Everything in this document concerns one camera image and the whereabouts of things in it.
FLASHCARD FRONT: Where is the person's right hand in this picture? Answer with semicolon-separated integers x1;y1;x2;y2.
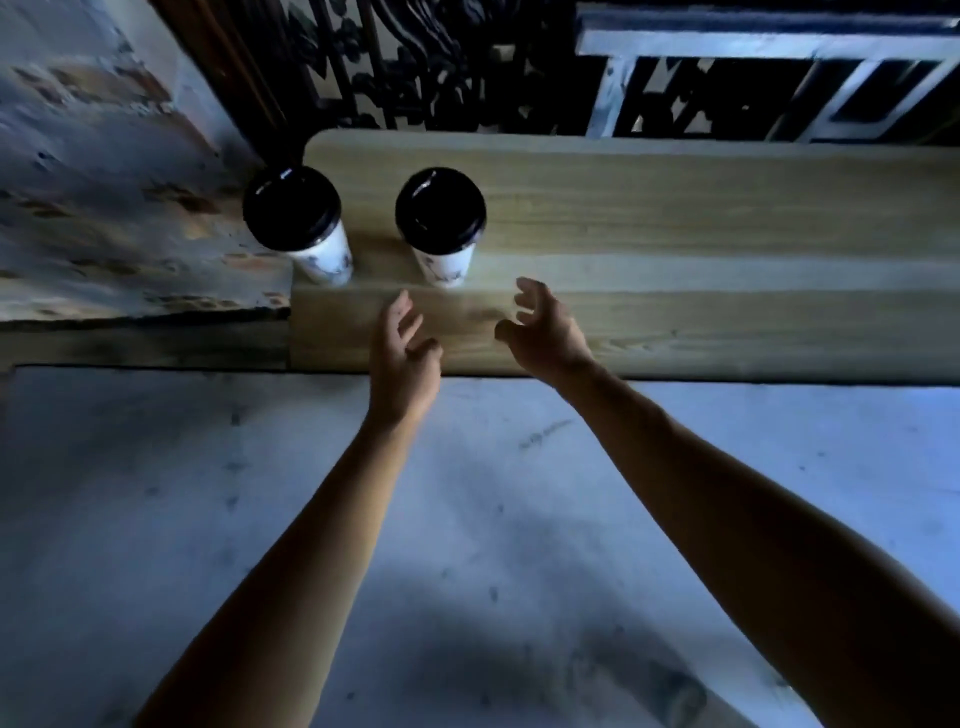
493;277;598;390

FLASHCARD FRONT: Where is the person's left hand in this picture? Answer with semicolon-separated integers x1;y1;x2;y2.
365;288;444;435

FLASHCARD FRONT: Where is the person's left forearm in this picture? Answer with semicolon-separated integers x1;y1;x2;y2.
133;418;418;728

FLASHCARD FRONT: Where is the person's right forearm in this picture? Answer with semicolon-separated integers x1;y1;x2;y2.
558;358;960;728

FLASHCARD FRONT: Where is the white paper cup black lid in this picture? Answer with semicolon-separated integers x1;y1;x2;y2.
242;165;354;288
394;167;488;289

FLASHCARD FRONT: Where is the light wooden bench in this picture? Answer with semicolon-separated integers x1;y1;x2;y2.
288;127;960;387

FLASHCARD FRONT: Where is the black ornate iron railing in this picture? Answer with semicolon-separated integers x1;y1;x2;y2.
277;0;605;140

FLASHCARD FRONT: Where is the dark wooden post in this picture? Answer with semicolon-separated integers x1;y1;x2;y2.
148;0;305;168

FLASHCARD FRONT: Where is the white metal frame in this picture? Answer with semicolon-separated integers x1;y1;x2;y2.
576;3;960;144

